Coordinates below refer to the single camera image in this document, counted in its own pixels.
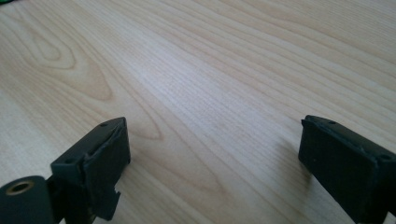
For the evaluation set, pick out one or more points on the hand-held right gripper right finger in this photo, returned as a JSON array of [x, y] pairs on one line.
[[348, 168]]

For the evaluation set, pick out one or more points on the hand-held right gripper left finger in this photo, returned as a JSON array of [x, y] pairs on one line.
[[93, 161]]

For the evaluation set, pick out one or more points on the green object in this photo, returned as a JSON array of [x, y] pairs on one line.
[[5, 1]]

